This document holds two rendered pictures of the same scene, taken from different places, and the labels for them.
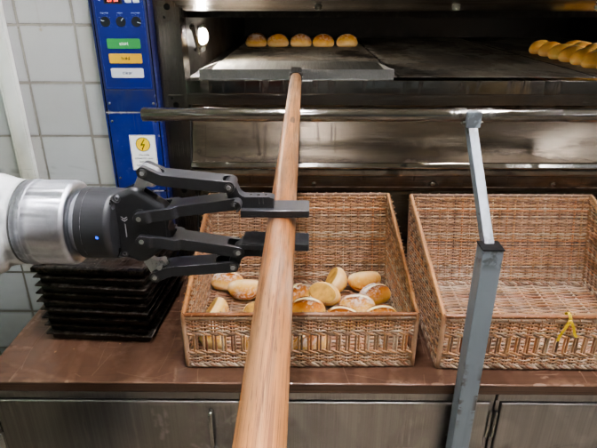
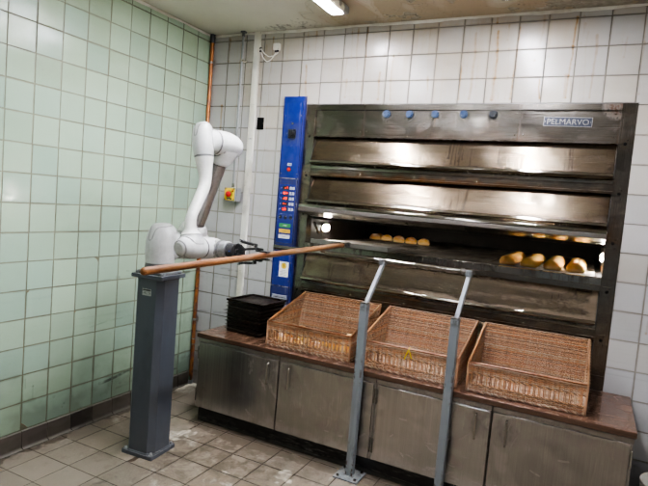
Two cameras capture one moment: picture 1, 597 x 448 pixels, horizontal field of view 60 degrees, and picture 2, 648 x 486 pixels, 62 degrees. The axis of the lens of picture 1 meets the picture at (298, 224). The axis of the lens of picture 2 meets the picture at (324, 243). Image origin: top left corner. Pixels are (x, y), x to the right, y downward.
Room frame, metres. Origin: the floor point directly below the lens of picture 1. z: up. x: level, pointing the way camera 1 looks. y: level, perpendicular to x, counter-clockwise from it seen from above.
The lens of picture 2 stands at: (-1.75, -1.38, 1.47)
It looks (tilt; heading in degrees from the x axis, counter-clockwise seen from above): 4 degrees down; 26
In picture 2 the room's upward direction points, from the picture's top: 5 degrees clockwise
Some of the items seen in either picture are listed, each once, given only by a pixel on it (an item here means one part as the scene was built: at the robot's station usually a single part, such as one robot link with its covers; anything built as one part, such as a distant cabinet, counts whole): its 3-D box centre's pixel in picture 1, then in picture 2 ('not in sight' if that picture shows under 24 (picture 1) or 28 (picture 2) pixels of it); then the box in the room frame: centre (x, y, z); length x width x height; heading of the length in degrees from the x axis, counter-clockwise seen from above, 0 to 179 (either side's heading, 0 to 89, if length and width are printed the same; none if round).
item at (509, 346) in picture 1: (522, 271); (419, 341); (1.22, -0.60, 0.72); 0.56 x 0.49 x 0.28; 89
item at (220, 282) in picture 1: (227, 279); not in sight; (1.35, 0.21, 0.62); 0.10 x 0.07 x 0.05; 87
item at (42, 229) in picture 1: (59, 221); (225, 249); (0.50, 0.25, 1.18); 0.09 x 0.06 x 0.09; 179
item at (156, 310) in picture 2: not in sight; (153, 362); (0.52, 0.69, 0.50); 0.21 x 0.21 x 1.00; 4
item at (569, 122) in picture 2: not in sight; (449, 122); (1.52, -0.58, 1.99); 1.80 x 0.08 x 0.21; 89
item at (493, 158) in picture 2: not in sight; (445, 154); (1.49, -0.58, 1.80); 1.79 x 0.11 x 0.19; 89
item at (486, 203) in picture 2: not in sight; (441, 199); (1.49, -0.58, 1.54); 1.79 x 0.11 x 0.19; 89
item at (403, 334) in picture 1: (299, 269); (325, 323); (1.23, 0.00, 0.72); 0.56 x 0.49 x 0.28; 90
